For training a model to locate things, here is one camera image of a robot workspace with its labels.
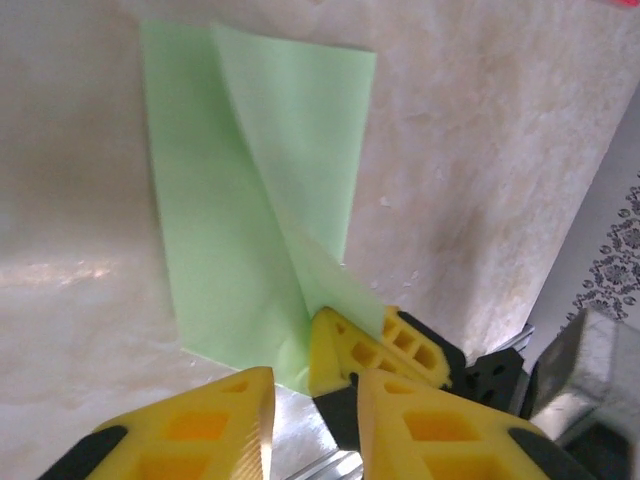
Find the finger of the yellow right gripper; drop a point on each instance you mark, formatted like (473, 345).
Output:
(420, 350)
(330, 350)

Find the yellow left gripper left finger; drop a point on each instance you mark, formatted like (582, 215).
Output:
(200, 430)

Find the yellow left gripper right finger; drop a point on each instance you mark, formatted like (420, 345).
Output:
(450, 430)

